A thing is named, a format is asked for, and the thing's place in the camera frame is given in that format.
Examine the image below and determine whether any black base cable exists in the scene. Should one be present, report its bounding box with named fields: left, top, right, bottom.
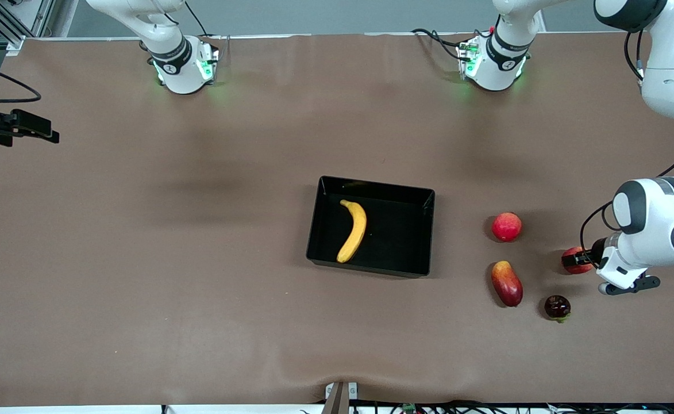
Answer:
left=410, top=28, right=465, bottom=63
left=184, top=0, right=210, bottom=36

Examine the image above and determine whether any red yellow mango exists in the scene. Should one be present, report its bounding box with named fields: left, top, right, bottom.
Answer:
left=491, top=260, right=524, bottom=308

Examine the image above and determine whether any black left base cable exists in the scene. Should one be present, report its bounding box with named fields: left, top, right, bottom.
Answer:
left=410, top=28, right=465, bottom=63

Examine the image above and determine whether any black rectangular plastic box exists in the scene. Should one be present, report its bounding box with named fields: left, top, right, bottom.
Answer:
left=306, top=175, right=436, bottom=279

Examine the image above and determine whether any aluminium frame profile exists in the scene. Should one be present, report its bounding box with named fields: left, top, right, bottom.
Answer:
left=0, top=0, right=56, bottom=55

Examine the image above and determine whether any red apple with sticker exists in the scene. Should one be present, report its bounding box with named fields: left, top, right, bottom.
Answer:
left=561, top=246, right=595, bottom=275

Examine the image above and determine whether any dark purple mangosteen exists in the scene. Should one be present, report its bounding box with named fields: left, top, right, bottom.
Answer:
left=544, top=294, right=572, bottom=323

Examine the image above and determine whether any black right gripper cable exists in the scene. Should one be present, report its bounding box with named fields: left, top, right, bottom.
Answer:
left=0, top=57, right=43, bottom=105

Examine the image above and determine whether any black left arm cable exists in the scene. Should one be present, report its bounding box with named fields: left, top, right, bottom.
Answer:
left=580, top=29, right=674, bottom=269

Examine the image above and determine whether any black right base cable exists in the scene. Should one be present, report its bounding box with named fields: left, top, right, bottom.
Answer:
left=184, top=0, right=210, bottom=36

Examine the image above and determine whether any brown table cover mat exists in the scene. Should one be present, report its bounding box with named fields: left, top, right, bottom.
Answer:
left=0, top=32, right=674, bottom=407

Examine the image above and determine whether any yellow banana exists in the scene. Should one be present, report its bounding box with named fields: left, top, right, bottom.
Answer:
left=336, top=199, right=368, bottom=264

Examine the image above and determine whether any round red peach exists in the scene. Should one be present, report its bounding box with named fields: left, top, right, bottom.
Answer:
left=491, top=212, right=523, bottom=243

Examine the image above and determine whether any grey bracket with post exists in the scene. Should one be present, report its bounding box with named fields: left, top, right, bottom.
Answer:
left=322, top=381, right=359, bottom=414

